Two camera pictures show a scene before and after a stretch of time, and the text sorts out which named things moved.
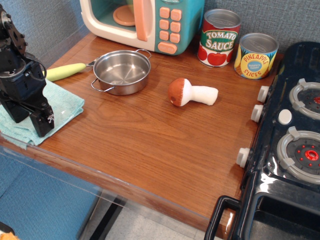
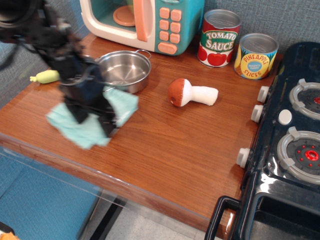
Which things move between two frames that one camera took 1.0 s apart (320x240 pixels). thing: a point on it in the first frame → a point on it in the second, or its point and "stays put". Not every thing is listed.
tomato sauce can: [219, 34] stays put
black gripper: [22, 80] → [82, 81]
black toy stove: [279, 194] stays put
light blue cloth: [67, 108] → [91, 132]
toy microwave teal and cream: [170, 27] stays put
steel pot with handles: [124, 72] stays put
